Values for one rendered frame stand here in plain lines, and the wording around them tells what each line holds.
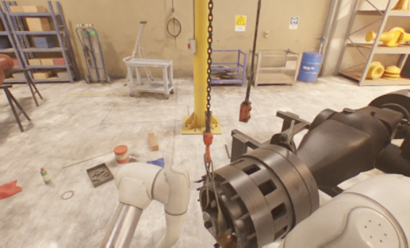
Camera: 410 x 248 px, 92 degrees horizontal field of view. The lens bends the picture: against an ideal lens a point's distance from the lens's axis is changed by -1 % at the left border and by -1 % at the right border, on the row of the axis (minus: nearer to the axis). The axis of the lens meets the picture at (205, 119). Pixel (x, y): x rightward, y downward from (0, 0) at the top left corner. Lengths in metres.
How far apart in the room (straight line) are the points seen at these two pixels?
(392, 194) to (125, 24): 6.80
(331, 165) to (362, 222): 1.37
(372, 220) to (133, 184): 0.74
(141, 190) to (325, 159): 1.30
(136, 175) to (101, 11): 6.43
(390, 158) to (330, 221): 1.80
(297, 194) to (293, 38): 6.69
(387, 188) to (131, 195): 0.76
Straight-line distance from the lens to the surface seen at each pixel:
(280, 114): 3.16
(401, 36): 8.45
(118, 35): 6.99
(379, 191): 0.50
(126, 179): 0.90
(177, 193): 0.83
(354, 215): 0.39
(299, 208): 1.30
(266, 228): 1.18
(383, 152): 2.19
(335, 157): 1.75
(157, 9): 6.75
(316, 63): 7.25
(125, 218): 0.89
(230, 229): 1.27
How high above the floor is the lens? 1.90
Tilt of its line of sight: 28 degrees down
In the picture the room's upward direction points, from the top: 1 degrees clockwise
